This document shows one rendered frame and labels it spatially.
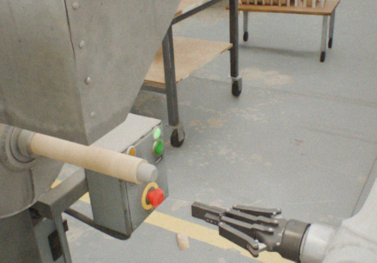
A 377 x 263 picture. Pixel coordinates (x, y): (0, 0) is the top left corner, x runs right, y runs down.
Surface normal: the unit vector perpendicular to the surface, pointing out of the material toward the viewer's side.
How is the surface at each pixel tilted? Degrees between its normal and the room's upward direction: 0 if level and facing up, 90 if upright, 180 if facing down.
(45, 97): 90
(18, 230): 90
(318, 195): 0
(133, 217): 90
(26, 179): 98
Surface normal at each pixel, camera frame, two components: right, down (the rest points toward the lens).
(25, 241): 0.87, 0.19
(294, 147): -0.05, -0.88
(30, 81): -0.49, 0.43
